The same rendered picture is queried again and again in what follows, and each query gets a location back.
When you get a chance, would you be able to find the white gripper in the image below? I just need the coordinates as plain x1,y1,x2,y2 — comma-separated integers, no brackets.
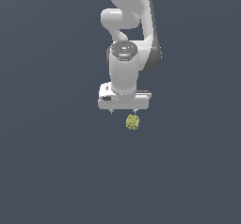
97,81,153,115

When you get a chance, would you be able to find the small yellow-green object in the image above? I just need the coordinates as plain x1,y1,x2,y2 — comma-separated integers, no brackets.
125,113,141,132

